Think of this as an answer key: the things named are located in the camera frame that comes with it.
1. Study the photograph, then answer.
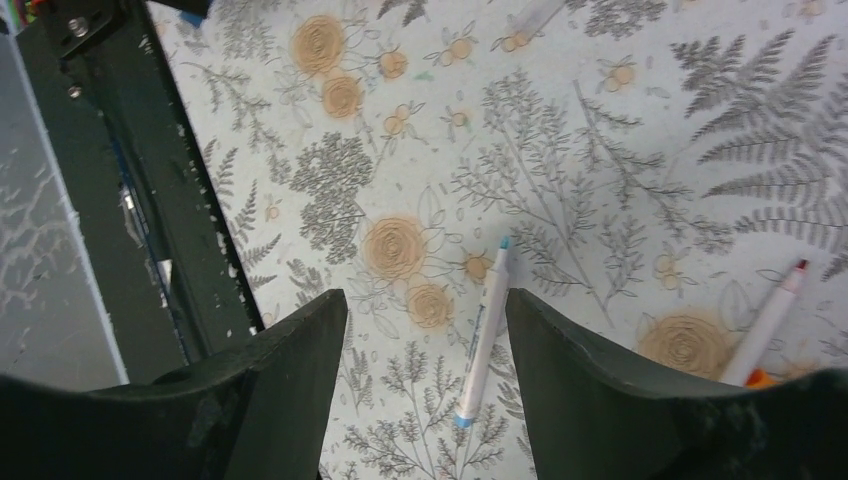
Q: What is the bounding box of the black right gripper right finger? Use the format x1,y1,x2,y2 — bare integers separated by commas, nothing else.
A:
505,289,847,479

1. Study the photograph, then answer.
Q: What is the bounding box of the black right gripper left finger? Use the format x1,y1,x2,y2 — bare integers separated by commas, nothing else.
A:
1,289,348,479

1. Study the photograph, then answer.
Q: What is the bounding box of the white pen blue tip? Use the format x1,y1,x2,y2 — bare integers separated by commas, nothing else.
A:
454,237,510,429

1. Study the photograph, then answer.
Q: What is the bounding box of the white pen orange cap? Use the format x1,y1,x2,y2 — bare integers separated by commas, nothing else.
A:
719,259,809,386

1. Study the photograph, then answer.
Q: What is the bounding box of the floral patterned mat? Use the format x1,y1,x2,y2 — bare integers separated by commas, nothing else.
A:
150,1,847,479

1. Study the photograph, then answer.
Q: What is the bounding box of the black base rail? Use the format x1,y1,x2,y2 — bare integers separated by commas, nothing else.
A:
16,1,262,383

